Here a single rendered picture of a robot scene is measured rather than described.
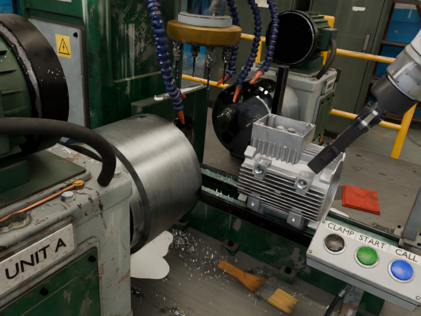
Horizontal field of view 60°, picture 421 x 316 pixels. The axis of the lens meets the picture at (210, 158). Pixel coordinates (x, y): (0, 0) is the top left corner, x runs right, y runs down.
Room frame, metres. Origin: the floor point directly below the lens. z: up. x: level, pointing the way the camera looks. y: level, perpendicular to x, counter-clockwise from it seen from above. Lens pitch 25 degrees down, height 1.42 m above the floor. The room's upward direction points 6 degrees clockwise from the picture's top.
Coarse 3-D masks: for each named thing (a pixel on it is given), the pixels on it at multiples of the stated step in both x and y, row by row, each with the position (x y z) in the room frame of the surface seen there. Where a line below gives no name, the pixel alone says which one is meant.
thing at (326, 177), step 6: (246, 150) 0.78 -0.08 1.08; (252, 150) 0.77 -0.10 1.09; (246, 156) 0.77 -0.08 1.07; (252, 156) 0.76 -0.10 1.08; (324, 174) 0.69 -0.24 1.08; (330, 174) 0.69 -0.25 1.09; (324, 180) 0.68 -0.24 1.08; (330, 180) 0.68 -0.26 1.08; (240, 198) 0.77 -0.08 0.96; (246, 198) 0.77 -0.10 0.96; (312, 222) 0.69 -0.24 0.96; (318, 222) 0.69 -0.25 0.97; (312, 228) 0.68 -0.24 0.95
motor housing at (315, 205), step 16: (272, 160) 0.76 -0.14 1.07; (304, 160) 0.74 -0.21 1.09; (336, 160) 0.73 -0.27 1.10; (240, 176) 0.76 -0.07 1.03; (272, 176) 0.74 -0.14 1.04; (288, 176) 0.71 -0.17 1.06; (336, 176) 0.81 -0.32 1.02; (240, 192) 0.76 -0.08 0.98; (256, 192) 0.73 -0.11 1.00; (272, 192) 0.71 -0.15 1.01; (288, 192) 0.70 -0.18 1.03; (320, 192) 0.67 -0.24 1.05; (272, 208) 0.72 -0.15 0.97; (288, 208) 0.70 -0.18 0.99; (304, 208) 0.69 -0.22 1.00; (320, 208) 0.67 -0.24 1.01
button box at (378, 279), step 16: (320, 224) 0.51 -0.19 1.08; (336, 224) 0.51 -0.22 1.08; (320, 240) 0.49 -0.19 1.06; (352, 240) 0.48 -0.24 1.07; (368, 240) 0.48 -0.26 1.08; (320, 256) 0.47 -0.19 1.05; (336, 256) 0.46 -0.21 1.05; (352, 256) 0.46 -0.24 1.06; (384, 256) 0.45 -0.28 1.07; (400, 256) 0.45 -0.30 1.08; (416, 256) 0.45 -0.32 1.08; (336, 272) 0.46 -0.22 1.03; (352, 272) 0.44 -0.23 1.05; (368, 272) 0.44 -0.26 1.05; (384, 272) 0.43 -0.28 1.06; (416, 272) 0.43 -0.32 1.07; (368, 288) 0.44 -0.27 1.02; (384, 288) 0.41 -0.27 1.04; (400, 288) 0.41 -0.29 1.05; (416, 288) 0.41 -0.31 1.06; (400, 304) 0.42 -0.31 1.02; (416, 304) 0.40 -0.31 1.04
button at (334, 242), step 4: (328, 236) 0.49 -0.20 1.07; (332, 236) 0.49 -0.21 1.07; (336, 236) 0.49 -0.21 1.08; (340, 236) 0.49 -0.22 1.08; (328, 240) 0.48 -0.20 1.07; (332, 240) 0.48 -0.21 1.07; (336, 240) 0.48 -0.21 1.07; (340, 240) 0.48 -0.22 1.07; (328, 244) 0.48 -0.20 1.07; (332, 244) 0.48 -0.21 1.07; (336, 244) 0.47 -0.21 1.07; (340, 244) 0.47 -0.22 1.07; (344, 244) 0.47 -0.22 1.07; (328, 248) 0.47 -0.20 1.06; (332, 248) 0.47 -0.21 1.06; (336, 248) 0.47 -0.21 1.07; (340, 248) 0.47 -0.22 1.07
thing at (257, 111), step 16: (256, 80) 1.14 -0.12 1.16; (272, 80) 1.17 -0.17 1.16; (224, 96) 1.14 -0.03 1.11; (240, 96) 1.10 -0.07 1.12; (256, 96) 1.08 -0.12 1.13; (272, 96) 1.07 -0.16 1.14; (288, 96) 1.14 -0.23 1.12; (224, 112) 1.09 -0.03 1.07; (240, 112) 1.10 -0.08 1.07; (256, 112) 1.07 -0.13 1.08; (288, 112) 1.09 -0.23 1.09; (224, 128) 1.13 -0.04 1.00; (240, 128) 1.10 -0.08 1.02; (224, 144) 1.13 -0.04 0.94; (240, 144) 1.09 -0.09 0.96
